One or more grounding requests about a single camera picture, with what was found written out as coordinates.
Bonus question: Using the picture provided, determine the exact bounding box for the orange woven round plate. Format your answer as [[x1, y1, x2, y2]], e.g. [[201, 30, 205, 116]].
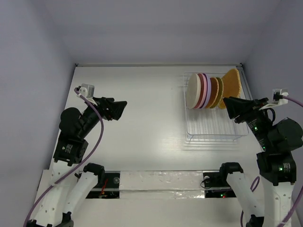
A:
[[206, 77, 219, 108]]

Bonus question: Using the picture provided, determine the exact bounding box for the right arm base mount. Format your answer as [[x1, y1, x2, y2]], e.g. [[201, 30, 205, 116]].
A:
[[200, 172, 236, 199]]

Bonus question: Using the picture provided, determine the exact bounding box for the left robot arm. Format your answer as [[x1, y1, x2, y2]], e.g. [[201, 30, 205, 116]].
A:
[[23, 94, 127, 227]]

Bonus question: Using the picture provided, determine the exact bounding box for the orange woven rectangular tray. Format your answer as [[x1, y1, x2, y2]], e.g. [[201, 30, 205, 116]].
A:
[[218, 69, 241, 109]]

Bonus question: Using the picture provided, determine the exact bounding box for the cream round plate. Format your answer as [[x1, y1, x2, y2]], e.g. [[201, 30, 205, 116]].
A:
[[186, 73, 201, 109]]

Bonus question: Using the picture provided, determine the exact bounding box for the pink round plate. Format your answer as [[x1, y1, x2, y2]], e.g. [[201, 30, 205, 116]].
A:
[[194, 73, 207, 109]]

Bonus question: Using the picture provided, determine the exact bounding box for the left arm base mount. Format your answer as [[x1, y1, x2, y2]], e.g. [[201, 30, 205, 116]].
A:
[[86, 171, 120, 199]]

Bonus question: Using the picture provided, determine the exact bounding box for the white wire dish rack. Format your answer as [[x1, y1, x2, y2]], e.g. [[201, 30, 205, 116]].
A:
[[183, 72, 249, 142]]

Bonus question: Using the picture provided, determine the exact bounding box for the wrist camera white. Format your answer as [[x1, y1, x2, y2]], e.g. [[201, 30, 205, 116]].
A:
[[75, 84, 95, 99], [260, 88, 289, 110]]

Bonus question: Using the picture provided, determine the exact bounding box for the yellow-green woven round plate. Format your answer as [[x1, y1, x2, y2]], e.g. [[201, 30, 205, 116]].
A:
[[210, 77, 223, 109]]

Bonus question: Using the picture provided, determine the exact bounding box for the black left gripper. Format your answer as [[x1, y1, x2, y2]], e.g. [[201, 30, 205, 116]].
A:
[[80, 95, 127, 136]]

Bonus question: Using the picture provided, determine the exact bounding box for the lilac round plate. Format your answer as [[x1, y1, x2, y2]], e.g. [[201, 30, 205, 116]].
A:
[[201, 73, 211, 108]]

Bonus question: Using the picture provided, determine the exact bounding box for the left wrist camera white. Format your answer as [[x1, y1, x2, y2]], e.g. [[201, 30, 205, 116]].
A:
[[75, 84, 95, 99]]

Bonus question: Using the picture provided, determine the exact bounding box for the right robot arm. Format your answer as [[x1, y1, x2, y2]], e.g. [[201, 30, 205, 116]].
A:
[[218, 97, 303, 227]]

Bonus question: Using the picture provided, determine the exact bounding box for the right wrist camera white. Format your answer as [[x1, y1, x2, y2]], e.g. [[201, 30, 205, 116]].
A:
[[260, 88, 289, 110]]

